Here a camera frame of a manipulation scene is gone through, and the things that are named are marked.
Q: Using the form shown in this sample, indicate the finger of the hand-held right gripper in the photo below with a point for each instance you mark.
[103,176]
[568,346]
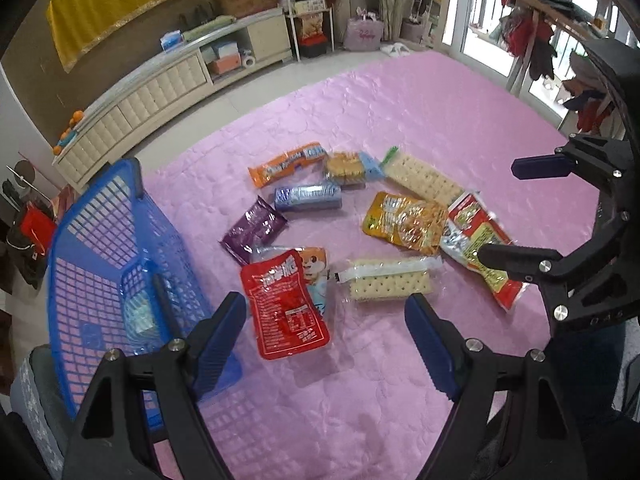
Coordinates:
[520,260]
[540,167]

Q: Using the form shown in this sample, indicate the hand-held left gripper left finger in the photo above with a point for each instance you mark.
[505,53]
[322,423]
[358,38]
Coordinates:
[220,340]

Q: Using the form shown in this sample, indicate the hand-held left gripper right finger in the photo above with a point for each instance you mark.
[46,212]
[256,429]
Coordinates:
[430,345]

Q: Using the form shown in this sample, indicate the red white snack pouch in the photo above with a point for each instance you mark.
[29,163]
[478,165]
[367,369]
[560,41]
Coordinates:
[475,240]

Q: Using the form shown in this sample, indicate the white-ended cracker pack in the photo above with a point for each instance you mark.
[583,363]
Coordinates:
[390,282]

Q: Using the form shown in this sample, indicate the pale blue snack packet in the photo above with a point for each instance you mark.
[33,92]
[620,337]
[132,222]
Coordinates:
[140,317]

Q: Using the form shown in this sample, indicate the purple snack packet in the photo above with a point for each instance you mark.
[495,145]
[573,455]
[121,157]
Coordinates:
[252,230]

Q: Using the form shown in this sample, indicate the green-ended cracker pack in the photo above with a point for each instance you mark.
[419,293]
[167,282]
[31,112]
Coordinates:
[425,180]

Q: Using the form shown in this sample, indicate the white cartoon snack packet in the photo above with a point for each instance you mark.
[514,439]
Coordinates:
[317,270]

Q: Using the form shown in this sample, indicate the yellow snack pouch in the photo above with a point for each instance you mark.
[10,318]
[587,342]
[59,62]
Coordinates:
[400,220]

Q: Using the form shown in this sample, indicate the blue plastic basket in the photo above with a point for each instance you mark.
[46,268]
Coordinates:
[100,240]

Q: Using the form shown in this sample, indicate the blue purple cookie roll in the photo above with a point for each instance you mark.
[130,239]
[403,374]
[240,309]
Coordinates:
[307,197]

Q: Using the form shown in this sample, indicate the blue sandwich cracker pack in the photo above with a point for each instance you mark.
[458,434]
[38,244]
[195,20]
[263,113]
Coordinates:
[345,167]

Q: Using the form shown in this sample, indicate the person's blue jeans leg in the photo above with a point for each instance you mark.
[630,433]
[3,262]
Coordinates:
[600,370]

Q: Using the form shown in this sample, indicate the dark hanging garment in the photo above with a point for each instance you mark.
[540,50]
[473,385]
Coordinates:
[542,60]

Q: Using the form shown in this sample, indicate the red hanging garment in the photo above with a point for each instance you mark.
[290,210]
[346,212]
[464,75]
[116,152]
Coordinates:
[525,35]

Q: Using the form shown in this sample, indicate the glass balcony door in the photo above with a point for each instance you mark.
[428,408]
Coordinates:
[480,20]

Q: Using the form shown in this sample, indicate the clothes drying rack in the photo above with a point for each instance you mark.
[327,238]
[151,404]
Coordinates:
[545,7]

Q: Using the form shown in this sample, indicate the white slipper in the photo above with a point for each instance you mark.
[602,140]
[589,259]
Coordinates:
[404,48]
[388,50]

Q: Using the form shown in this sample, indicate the orange biscuit packet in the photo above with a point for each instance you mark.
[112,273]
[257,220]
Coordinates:
[285,165]

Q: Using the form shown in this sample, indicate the grey patterned cloth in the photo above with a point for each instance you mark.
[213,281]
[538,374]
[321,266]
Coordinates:
[35,400]

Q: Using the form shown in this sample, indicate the pink quilted blanket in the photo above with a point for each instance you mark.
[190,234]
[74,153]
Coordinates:
[350,110]

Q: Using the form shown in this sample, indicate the dark bag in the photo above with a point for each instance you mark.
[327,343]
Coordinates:
[22,265]

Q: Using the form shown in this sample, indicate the red paper bag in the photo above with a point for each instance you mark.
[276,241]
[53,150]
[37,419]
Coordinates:
[37,230]

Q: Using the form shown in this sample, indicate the pink bag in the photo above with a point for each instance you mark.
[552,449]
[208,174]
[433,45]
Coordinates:
[364,32]

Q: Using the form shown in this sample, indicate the beige curtain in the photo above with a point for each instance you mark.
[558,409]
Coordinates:
[389,0]

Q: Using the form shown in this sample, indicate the orange fruit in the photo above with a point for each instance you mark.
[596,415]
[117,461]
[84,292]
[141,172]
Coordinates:
[76,116]
[57,149]

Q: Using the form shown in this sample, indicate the cream tv cabinet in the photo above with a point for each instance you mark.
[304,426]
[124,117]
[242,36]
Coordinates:
[150,95]

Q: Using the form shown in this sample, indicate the red black box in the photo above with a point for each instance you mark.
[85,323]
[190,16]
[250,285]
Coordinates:
[314,48]

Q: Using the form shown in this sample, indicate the orange printed snack box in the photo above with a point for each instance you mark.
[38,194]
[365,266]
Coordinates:
[313,26]

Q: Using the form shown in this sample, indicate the white tape roll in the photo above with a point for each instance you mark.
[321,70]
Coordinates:
[249,59]

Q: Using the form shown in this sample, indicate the white metal shelf rack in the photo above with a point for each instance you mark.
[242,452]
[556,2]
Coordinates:
[293,25]

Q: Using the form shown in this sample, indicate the light blue box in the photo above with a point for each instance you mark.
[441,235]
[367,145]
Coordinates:
[225,51]

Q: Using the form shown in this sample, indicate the blue white tissue pack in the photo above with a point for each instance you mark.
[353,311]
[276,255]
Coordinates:
[172,41]

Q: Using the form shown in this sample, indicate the green folded cloth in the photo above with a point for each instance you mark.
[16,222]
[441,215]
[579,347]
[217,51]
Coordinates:
[207,27]

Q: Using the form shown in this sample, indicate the yellow hanging cloth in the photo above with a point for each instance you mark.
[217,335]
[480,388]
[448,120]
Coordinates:
[125,0]

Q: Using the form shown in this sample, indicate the small brown wall disc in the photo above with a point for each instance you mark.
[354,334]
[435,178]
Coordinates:
[25,171]

